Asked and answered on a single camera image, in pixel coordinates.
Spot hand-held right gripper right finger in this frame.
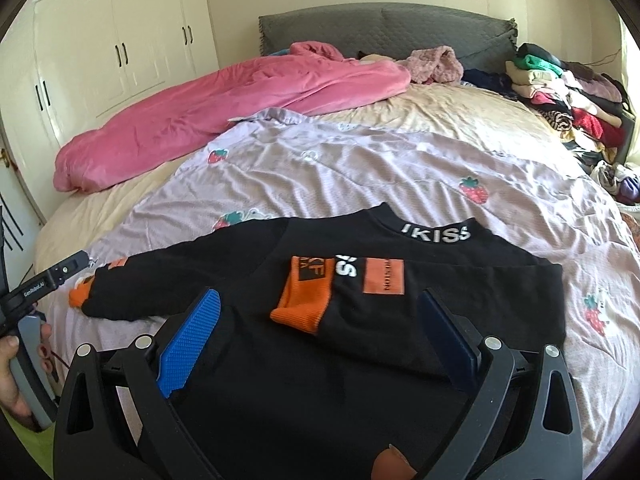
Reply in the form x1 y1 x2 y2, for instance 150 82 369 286
415 287 584 480

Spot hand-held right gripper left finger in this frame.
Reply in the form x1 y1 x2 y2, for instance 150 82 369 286
52 287 223 480

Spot black sweater with orange cuffs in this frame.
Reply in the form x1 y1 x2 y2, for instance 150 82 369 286
69 202 566 480

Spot pile of folded clothes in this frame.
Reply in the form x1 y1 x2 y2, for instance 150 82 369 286
505 42 628 161

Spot person's left hand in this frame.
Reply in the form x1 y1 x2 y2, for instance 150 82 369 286
0 321 55 431

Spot person's right hand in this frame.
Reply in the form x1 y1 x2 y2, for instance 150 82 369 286
374 447 417 480

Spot yellow-green cloth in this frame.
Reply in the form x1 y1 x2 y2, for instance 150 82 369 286
0 407 56 480

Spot lilac strawberry print blanket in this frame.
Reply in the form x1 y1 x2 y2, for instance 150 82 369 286
30 107 640 441

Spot beige bed sheet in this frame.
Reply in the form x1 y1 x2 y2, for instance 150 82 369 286
35 80 576 261

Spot white and purple garments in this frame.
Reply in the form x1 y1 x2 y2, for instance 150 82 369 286
590 160 640 207

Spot pink blanket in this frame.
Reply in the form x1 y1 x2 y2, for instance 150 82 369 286
54 42 412 193

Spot cream wardrobe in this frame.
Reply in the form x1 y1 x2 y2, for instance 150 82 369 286
0 0 221 221

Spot dark blue garment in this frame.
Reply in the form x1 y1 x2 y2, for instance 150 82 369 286
462 69 516 97

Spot black storage bin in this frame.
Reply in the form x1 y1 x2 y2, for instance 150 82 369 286
619 102 640 166

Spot pink fluffy garment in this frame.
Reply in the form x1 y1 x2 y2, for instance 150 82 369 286
405 46 465 85

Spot grey quilted headboard cushion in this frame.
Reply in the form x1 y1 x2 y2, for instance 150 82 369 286
258 4 518 73

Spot pale yellow curtain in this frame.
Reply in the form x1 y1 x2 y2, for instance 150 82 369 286
617 10 640 111

